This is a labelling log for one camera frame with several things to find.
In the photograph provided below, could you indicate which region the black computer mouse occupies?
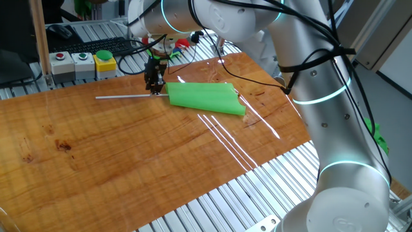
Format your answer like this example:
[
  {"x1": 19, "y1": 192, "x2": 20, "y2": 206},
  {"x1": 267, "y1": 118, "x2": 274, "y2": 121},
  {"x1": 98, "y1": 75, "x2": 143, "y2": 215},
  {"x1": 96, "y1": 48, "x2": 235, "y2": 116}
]
[{"x1": 47, "y1": 24, "x2": 73, "y2": 40}]

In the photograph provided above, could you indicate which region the black keyboard cable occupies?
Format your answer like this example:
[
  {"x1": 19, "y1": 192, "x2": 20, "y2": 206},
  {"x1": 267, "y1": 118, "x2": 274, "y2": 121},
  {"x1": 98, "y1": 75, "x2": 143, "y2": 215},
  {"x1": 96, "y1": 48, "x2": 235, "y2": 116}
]
[{"x1": 116, "y1": 38, "x2": 152, "y2": 77}]

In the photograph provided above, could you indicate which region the black cable strap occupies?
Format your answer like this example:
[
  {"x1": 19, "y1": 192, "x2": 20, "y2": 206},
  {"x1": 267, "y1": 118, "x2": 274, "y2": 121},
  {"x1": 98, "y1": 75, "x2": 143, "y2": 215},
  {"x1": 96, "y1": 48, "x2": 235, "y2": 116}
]
[{"x1": 278, "y1": 46, "x2": 357, "y2": 73}]

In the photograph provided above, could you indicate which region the red plastic toy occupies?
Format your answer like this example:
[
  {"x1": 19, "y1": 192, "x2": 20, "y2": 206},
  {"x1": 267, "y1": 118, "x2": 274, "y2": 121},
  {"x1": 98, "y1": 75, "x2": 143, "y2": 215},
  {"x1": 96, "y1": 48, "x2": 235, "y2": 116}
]
[{"x1": 175, "y1": 37, "x2": 191, "y2": 49}]

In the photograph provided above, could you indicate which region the black monitor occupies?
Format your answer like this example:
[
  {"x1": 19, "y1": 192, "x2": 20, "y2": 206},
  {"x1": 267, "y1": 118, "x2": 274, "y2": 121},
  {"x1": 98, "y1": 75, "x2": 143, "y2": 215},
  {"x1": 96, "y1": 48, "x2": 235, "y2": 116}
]
[{"x1": 0, "y1": 0, "x2": 41, "y2": 86}]

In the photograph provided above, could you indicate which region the wood grain table mat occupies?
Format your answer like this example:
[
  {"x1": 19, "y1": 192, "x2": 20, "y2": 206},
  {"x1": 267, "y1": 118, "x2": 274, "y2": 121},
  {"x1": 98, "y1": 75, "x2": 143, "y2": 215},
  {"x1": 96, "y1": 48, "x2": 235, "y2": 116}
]
[{"x1": 0, "y1": 52, "x2": 312, "y2": 232}]

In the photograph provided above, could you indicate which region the grey box with red button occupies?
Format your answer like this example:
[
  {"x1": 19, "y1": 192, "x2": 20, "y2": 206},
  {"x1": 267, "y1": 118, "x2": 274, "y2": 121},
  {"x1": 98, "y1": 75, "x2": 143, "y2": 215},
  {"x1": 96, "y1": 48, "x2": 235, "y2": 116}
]
[{"x1": 49, "y1": 51, "x2": 76, "y2": 84}]

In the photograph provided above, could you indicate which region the grey box with green button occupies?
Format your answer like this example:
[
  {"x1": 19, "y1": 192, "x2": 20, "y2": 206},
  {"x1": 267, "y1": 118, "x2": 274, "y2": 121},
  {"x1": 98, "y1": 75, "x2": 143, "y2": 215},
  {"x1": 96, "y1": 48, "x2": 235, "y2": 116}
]
[{"x1": 71, "y1": 52, "x2": 97, "y2": 81}]

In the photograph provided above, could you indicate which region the yellow box green mushroom button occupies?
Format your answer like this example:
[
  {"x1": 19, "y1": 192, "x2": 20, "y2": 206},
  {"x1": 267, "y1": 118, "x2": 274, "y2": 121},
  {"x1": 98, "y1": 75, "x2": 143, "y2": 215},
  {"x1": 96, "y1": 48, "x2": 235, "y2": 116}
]
[{"x1": 93, "y1": 50, "x2": 117, "y2": 80}]

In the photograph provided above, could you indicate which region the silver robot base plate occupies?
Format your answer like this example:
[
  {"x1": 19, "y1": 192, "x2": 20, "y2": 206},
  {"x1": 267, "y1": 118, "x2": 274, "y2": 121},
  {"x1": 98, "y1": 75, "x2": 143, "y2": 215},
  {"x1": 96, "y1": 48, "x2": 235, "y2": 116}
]
[{"x1": 244, "y1": 214, "x2": 283, "y2": 232}]

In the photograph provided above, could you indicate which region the wooden post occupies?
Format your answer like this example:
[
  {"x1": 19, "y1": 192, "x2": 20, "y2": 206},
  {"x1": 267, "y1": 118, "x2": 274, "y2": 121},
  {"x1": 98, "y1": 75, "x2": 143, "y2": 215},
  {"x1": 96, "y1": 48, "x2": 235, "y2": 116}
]
[{"x1": 28, "y1": 0, "x2": 54, "y2": 88}]

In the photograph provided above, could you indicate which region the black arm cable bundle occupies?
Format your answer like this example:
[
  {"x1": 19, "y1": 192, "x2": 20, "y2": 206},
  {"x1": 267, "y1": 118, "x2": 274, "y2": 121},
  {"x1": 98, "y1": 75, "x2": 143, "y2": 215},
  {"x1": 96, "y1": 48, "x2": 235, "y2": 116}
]
[{"x1": 127, "y1": 0, "x2": 392, "y2": 186}]

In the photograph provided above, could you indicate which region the aluminium frame profile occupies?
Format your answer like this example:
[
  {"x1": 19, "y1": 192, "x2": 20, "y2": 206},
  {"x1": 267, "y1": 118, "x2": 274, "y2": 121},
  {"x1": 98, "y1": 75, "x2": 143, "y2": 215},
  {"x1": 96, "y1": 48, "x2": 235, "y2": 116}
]
[{"x1": 334, "y1": 0, "x2": 412, "y2": 72}]

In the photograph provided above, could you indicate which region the black keyboard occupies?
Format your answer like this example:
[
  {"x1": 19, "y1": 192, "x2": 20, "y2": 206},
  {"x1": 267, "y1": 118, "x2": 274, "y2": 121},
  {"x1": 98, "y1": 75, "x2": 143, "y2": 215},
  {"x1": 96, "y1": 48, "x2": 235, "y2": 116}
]
[{"x1": 51, "y1": 36, "x2": 141, "y2": 57}]

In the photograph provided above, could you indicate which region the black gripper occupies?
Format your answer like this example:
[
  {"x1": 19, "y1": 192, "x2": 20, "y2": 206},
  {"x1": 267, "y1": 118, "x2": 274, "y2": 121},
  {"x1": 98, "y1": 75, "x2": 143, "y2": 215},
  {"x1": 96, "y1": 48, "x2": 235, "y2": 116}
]
[{"x1": 144, "y1": 57, "x2": 169, "y2": 97}]

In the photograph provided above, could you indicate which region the green flag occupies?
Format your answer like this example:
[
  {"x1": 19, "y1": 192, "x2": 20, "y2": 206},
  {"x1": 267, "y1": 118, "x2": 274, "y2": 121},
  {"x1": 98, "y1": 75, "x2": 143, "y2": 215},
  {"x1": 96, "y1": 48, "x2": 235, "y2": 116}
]
[{"x1": 95, "y1": 82, "x2": 247, "y2": 116}]

